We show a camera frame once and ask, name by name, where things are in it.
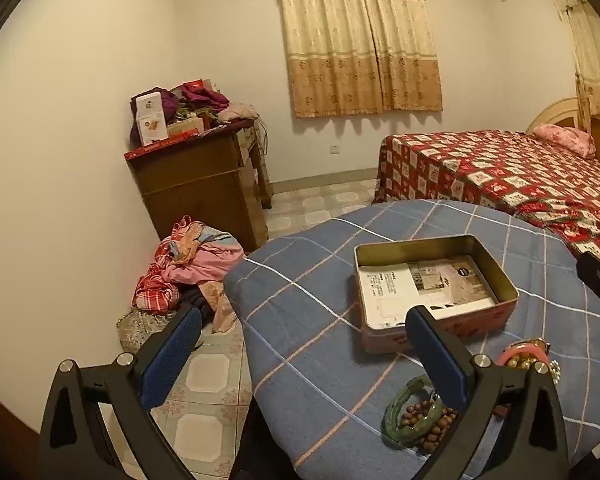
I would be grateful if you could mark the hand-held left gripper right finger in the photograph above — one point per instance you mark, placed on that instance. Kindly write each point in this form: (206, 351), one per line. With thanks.
(437, 355)

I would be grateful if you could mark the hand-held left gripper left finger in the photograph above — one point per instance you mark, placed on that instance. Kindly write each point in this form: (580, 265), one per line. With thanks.
(172, 360)

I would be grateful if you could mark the rectangular metal tin box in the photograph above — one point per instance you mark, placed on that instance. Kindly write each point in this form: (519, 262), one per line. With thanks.
(380, 330)

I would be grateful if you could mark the green jade bangle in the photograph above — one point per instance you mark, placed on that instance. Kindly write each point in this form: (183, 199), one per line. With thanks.
(395, 410)

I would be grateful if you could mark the pink bangle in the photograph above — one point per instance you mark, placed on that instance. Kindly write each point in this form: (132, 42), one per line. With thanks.
(510, 349)

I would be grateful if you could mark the white sparkly brooch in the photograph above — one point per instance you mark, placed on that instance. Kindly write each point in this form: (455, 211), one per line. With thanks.
(555, 372)

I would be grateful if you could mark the printed paper sheet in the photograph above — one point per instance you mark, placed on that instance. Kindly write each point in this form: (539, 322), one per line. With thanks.
(395, 285)

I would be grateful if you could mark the pile of colourful clothes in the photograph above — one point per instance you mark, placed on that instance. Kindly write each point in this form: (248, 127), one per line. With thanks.
(190, 265)

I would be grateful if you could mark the blue plaid cloth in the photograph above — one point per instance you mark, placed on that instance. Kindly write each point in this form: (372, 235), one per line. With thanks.
(305, 310)

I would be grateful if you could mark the bed with red patterned bedspread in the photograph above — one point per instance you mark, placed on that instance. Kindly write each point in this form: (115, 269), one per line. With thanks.
(505, 175)

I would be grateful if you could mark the pink pillow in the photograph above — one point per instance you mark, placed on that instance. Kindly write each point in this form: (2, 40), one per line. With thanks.
(565, 137)

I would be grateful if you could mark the brown wooden cabinet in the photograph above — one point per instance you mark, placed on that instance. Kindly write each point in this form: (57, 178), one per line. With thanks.
(190, 190)

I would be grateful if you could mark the cream wooden headboard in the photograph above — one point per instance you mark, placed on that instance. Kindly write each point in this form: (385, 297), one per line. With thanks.
(555, 112)

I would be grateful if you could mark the flat red box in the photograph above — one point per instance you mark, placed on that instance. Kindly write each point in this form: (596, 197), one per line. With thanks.
(155, 149)

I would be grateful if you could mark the beige patterned curtain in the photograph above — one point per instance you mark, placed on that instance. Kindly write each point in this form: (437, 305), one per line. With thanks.
(590, 50)
(355, 50)

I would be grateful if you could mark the white cardboard box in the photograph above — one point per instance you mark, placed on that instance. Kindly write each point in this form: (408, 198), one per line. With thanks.
(151, 120)

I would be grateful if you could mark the pile of clothes on cabinet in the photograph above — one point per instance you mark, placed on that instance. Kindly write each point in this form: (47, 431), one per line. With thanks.
(205, 97)

